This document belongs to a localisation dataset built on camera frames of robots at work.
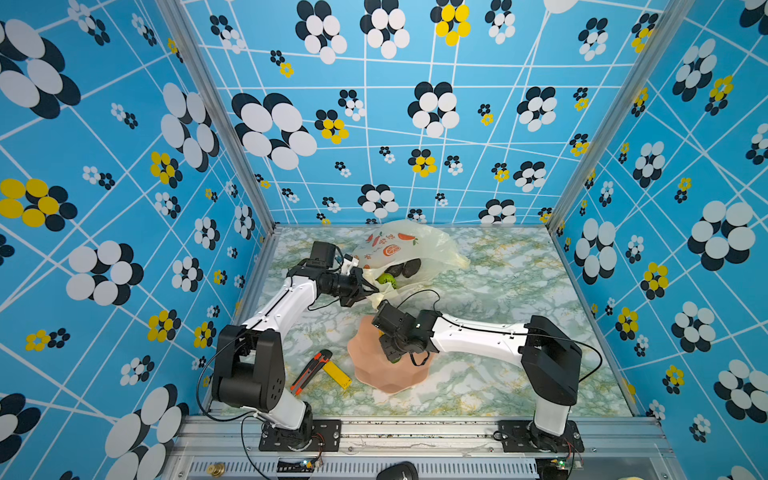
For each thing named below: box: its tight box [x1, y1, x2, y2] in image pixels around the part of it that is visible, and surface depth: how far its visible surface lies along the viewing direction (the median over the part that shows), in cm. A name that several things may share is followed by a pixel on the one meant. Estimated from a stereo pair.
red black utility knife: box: [290, 349, 333, 395], surface depth 85 cm
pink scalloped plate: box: [347, 315, 433, 394], surface depth 84 cm
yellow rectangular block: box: [322, 361, 353, 390], surface depth 85 cm
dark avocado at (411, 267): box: [402, 258, 421, 279], surface depth 106 cm
